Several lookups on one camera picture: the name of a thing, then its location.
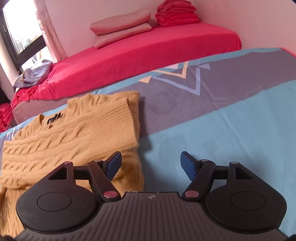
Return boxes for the pile of red cloths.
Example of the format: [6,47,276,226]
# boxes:
[0,103,15,133]

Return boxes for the yellow cable-knit cardigan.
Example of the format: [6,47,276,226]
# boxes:
[0,91,145,232]

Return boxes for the pink folded blanket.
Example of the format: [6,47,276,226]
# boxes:
[94,23,152,49]

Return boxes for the stack of red folded clothes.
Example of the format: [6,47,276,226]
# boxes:
[155,0,201,28]

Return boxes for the blue grey crumpled cloth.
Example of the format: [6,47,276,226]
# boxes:
[13,59,53,92]

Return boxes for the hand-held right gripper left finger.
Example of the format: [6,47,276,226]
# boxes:
[47,151,122,202]

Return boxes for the pink lace curtain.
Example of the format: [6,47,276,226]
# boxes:
[34,0,69,62]

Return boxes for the pink pillows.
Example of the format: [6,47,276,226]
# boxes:
[90,9,151,36]

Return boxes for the blue grey patterned bedsheet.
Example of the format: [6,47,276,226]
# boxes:
[0,47,296,241]

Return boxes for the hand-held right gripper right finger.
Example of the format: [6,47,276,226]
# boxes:
[180,151,253,202]

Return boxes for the red sheeted bed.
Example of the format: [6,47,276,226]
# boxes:
[10,22,242,121]

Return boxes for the dark framed window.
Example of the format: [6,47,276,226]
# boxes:
[0,0,51,75]

